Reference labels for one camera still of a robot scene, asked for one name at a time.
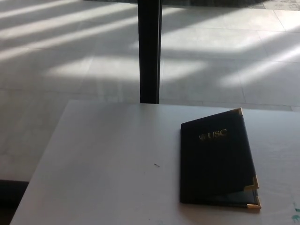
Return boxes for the black USC diary gold corners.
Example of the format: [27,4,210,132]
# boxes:
[180,107,262,210]

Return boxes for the black vertical window frame post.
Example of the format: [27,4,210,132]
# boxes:
[137,0,163,104]

